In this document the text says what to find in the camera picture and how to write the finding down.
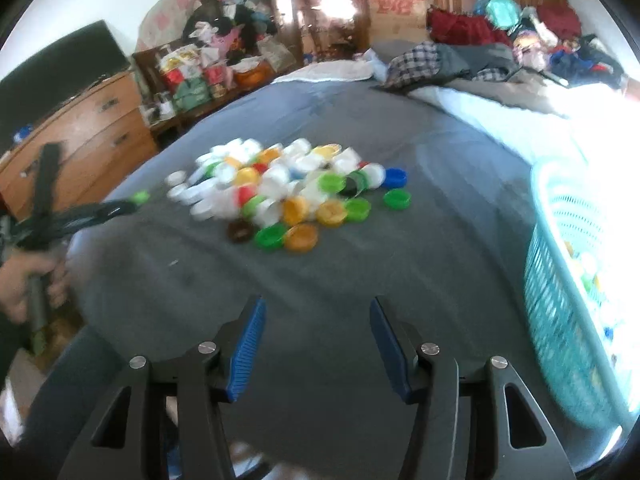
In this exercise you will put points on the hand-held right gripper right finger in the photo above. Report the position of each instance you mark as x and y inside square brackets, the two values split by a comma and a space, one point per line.
[387, 345]

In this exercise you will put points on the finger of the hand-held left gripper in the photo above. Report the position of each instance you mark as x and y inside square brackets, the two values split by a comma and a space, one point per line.
[95, 212]

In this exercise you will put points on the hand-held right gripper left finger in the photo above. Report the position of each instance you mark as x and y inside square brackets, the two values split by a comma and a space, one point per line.
[247, 350]

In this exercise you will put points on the green bottle cap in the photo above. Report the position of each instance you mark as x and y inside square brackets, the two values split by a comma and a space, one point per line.
[141, 196]

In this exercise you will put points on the turquoise plastic basket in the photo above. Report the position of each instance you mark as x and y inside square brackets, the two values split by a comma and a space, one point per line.
[555, 310]

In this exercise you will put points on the pile of mixed bottle caps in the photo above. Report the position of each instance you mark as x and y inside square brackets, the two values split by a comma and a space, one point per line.
[280, 180]
[590, 280]

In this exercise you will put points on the person's left hand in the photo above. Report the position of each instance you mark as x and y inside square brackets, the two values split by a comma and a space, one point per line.
[20, 280]

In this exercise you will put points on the wooden dresser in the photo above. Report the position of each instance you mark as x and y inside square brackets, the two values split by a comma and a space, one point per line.
[100, 125]

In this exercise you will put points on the black television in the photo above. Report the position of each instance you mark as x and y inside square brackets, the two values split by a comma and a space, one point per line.
[60, 70]

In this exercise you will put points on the wooden side table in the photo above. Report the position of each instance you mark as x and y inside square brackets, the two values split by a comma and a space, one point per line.
[145, 67]

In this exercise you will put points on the pink patterned round cushion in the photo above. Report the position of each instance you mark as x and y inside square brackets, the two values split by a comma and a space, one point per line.
[165, 15]

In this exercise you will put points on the heap of household clutter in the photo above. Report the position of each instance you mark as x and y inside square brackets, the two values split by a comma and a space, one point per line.
[220, 45]

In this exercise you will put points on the white duvet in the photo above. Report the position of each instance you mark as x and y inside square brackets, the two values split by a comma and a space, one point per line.
[500, 120]

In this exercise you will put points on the white towel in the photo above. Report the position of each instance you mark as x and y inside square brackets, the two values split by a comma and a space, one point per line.
[325, 71]

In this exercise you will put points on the tan cloth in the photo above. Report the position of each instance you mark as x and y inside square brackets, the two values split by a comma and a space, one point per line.
[500, 90]

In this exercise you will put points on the plaid shirt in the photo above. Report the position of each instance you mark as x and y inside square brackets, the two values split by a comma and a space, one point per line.
[415, 65]

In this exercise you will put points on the cardboard box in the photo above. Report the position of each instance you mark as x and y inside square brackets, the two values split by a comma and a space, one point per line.
[395, 20]

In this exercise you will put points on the red blanket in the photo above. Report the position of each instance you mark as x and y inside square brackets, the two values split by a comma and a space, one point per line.
[460, 27]

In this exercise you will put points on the pile of colourful clothes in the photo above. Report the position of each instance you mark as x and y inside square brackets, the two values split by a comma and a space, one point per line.
[565, 45]

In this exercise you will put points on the turquoise bag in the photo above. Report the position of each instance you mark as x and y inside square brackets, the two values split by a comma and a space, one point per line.
[497, 10]

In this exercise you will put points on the dark red clothing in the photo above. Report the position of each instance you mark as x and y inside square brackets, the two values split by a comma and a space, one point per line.
[560, 20]

